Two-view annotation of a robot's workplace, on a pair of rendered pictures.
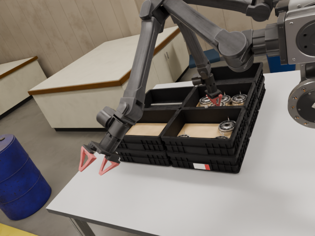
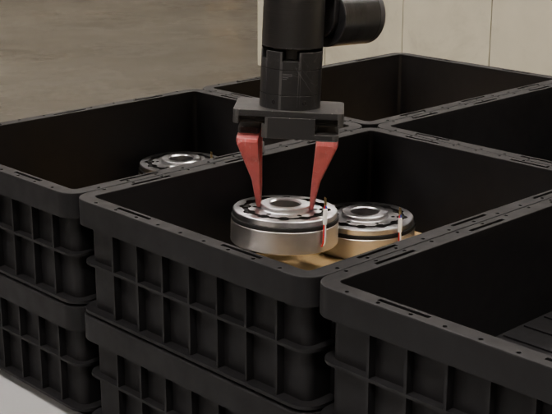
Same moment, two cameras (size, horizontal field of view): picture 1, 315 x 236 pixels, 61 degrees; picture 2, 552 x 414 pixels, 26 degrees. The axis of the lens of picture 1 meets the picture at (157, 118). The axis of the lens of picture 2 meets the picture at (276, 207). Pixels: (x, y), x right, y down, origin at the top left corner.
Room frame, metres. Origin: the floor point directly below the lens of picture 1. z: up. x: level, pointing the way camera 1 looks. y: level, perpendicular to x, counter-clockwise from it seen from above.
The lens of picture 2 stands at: (1.58, -1.46, 1.23)
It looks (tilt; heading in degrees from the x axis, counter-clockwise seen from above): 17 degrees down; 99
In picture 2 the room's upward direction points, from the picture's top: straight up
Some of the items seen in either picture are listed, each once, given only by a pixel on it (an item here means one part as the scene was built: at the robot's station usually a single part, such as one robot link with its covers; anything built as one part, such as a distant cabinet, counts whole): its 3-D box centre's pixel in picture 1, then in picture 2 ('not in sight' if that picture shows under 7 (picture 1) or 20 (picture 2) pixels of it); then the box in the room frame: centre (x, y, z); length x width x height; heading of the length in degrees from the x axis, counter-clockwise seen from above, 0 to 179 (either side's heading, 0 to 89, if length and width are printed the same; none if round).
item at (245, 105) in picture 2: (212, 88); (290, 85); (1.42, -0.36, 1.01); 0.10 x 0.07 x 0.07; 6
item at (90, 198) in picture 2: (218, 96); (345, 199); (1.48, -0.40, 0.92); 0.40 x 0.30 x 0.02; 53
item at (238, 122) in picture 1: (202, 123); (144, 142); (1.24, -0.22, 0.92); 0.40 x 0.30 x 0.02; 53
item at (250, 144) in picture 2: (215, 99); (275, 159); (1.41, -0.37, 0.94); 0.07 x 0.07 x 0.09; 6
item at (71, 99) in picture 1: (119, 77); not in sight; (4.25, 0.36, 0.39); 2.05 x 1.72 x 0.77; 144
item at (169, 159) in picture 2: not in sight; (181, 159); (1.25, -0.09, 0.86); 0.05 x 0.05 x 0.01
